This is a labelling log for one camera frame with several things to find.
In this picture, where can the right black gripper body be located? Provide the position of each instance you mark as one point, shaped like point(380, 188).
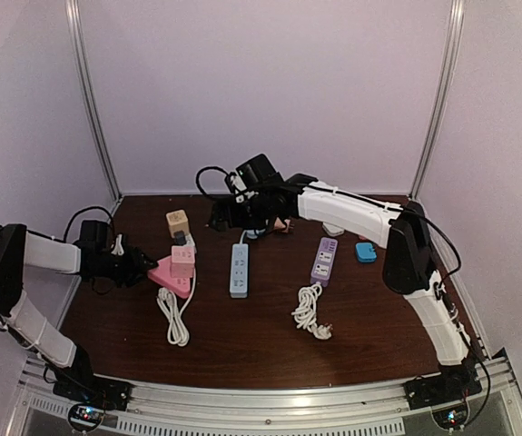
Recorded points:
point(252, 218)

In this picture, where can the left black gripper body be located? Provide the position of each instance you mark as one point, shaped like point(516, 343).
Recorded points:
point(122, 271)

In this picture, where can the pink triangular power strip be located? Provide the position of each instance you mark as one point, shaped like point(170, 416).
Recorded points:
point(161, 275)

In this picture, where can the small pink charger plug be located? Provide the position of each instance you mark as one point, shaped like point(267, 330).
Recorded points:
point(283, 226)

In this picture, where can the pink cube socket adapter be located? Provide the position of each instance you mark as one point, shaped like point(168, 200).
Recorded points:
point(182, 261)

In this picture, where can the white power strip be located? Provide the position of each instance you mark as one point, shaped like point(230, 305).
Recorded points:
point(191, 242)

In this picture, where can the light blue power strip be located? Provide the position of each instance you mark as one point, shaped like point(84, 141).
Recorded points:
point(239, 273)

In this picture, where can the white pink plug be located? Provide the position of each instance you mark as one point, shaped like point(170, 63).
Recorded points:
point(332, 230)

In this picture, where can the purple power strip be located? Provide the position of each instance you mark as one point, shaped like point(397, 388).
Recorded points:
point(323, 262)

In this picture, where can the blue plug adapter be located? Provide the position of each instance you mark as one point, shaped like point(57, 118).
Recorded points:
point(365, 252)

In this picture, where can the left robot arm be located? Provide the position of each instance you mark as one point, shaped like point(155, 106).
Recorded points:
point(19, 248)

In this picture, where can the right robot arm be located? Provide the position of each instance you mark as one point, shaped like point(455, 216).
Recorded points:
point(409, 267)

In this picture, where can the black plug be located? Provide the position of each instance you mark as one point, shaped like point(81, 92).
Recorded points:
point(179, 238)

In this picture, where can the beige cube charger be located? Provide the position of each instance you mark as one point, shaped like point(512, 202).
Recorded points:
point(177, 222)

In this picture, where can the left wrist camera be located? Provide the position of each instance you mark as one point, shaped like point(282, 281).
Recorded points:
point(93, 235)

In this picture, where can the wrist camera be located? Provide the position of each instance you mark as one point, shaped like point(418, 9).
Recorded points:
point(93, 235)
point(258, 171)

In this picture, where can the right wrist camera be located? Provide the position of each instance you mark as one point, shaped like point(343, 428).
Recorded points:
point(258, 171)

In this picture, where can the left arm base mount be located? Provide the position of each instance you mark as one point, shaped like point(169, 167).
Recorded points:
point(103, 393)

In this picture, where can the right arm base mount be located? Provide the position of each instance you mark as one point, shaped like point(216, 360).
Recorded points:
point(452, 383)

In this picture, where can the left aluminium post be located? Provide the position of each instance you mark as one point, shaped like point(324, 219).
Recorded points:
point(73, 17)

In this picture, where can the aluminium post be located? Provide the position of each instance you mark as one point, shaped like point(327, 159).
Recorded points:
point(73, 17)
point(448, 66)

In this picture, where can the right aluminium post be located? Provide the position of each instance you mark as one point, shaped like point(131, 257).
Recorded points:
point(448, 66)

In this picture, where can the aluminium front rail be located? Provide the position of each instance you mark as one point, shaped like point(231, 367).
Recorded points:
point(378, 408)

